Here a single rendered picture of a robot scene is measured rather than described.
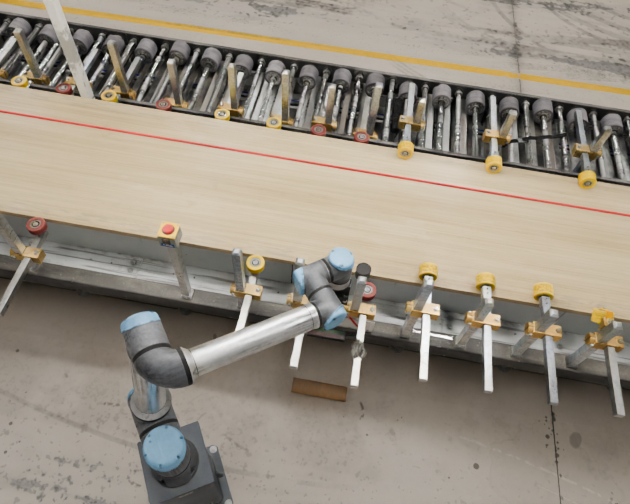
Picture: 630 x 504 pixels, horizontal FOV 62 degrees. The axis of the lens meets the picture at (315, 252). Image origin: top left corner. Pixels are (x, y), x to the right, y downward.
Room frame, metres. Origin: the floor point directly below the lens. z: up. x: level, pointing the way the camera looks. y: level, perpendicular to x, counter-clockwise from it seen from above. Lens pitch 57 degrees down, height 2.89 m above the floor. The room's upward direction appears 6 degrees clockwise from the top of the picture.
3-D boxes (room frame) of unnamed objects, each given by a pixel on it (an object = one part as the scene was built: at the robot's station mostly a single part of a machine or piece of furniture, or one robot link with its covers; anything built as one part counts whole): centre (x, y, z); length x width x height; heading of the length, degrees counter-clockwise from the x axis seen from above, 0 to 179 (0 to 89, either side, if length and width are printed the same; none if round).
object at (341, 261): (0.98, -0.09, 1.31); 0.10 x 0.09 x 0.12; 123
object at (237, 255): (1.09, 0.30, 0.92); 0.04 x 0.04 x 0.48; 86
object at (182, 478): (0.40, 0.47, 0.65); 0.19 x 0.19 x 0.10
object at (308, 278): (0.91, 0.00, 1.31); 0.12 x 0.12 x 0.09; 33
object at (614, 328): (0.98, -1.19, 0.86); 0.04 x 0.04 x 0.48; 86
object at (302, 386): (0.96, -0.11, 0.04); 0.30 x 0.08 x 0.08; 86
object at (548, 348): (0.94, -0.98, 0.95); 0.50 x 0.04 x 0.04; 176
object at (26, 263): (1.08, 1.27, 0.82); 0.44 x 0.03 x 0.04; 176
